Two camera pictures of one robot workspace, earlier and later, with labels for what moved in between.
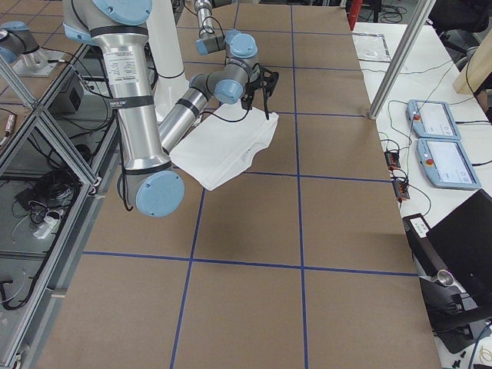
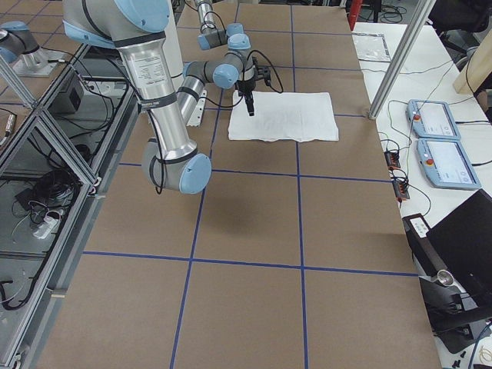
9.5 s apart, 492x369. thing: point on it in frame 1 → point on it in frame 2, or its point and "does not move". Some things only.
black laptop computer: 454,264 does not move
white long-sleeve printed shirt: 222,142 → 297,116
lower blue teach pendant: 447,164 does not move
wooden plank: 477,68 does not move
